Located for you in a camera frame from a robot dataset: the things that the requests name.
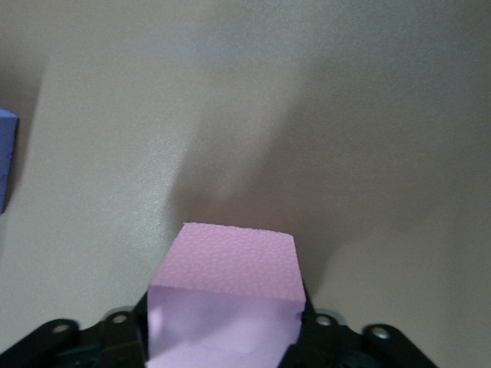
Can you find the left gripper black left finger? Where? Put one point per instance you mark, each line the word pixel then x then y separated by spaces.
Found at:
pixel 124 341

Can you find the pink foam cube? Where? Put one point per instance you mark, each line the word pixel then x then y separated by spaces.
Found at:
pixel 226 276

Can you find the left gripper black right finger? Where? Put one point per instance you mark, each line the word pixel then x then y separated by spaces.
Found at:
pixel 320 341

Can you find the brown table cover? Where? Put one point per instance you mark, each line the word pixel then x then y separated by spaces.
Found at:
pixel 268 96

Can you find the purple foam cube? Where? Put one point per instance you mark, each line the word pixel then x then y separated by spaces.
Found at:
pixel 7 153

